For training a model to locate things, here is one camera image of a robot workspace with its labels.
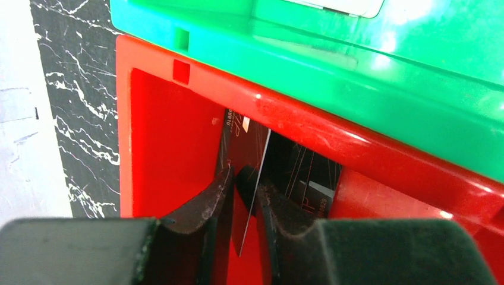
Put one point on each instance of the left red plastic bin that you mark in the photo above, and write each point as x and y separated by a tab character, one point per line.
180	121

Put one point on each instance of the green plastic bin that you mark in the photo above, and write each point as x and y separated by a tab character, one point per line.
426	73

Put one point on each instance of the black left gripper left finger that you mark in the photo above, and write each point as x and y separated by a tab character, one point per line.
190	245

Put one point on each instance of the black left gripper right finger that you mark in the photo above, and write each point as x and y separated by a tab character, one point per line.
297	248

